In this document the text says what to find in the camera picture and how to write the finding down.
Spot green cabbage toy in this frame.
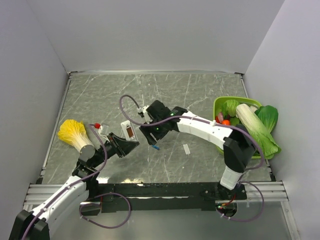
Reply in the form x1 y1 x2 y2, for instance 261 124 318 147
221 99 240 118

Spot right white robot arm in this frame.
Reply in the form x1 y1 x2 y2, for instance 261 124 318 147
138 100 257 199

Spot black mounting base plate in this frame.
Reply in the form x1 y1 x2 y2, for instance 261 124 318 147
82 182 247 213

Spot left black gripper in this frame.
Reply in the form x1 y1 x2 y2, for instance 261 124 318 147
91 132 139 168

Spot white battery cover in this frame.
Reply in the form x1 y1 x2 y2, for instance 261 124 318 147
183 144 191 155

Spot green plastic basket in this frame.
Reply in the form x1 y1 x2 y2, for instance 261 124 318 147
213 96 263 159

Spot yellow cabbage toy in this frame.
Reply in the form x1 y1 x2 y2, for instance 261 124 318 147
57 119 93 152

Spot orange carrot toy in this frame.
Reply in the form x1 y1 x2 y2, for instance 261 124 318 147
221 119 231 126

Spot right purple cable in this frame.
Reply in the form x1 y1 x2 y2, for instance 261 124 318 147
118 94 266 222

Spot blue battery lone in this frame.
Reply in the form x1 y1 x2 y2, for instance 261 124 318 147
151 145 160 151

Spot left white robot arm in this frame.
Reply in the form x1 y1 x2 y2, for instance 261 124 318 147
9 133 140 240

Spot white remote control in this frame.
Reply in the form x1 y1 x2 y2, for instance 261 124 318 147
120 120 139 142

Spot pink radish toy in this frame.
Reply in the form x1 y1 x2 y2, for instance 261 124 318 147
217 112 224 123

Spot large bok choy toy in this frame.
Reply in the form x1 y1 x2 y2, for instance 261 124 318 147
235 103 281 160

